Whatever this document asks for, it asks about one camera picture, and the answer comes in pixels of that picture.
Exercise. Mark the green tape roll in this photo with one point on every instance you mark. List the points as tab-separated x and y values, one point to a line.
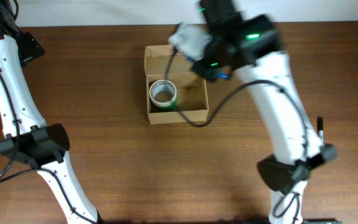
158	105

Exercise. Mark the black white marker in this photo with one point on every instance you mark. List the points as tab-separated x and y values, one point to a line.
320	124

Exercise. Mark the white masking tape roll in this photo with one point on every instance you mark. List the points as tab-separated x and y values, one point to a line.
163	91

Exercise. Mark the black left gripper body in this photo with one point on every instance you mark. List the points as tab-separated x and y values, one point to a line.
30	48

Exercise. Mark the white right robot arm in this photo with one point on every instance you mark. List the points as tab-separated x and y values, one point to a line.
253	50

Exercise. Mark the blue ballpoint pen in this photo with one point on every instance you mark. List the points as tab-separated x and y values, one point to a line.
208	68

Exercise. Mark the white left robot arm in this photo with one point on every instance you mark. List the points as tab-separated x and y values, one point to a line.
30	144

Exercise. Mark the brown cardboard box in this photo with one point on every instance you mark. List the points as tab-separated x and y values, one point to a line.
192	97

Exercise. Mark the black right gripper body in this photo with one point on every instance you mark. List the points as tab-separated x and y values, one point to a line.
209	65

